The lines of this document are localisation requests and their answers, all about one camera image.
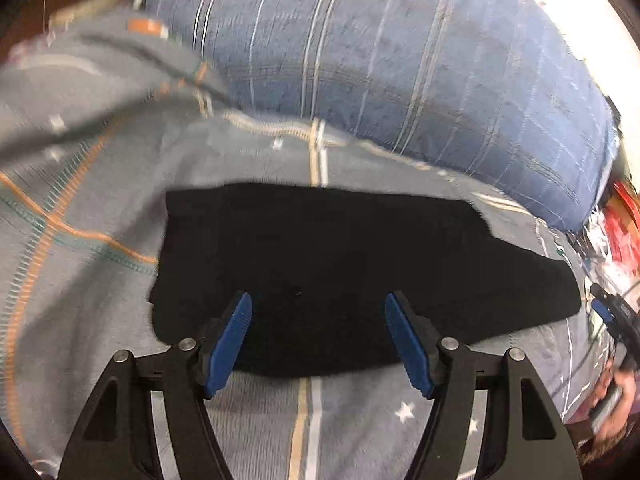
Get black pants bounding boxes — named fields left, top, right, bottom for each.
left=149, top=182, right=580, bottom=377

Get person's right hand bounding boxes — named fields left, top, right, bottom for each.
left=581, top=358, right=640, bottom=463

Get red items pile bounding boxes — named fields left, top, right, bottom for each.
left=603, top=180, right=639, bottom=278

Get blue plaid pillow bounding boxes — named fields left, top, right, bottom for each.
left=134, top=0, right=618, bottom=231

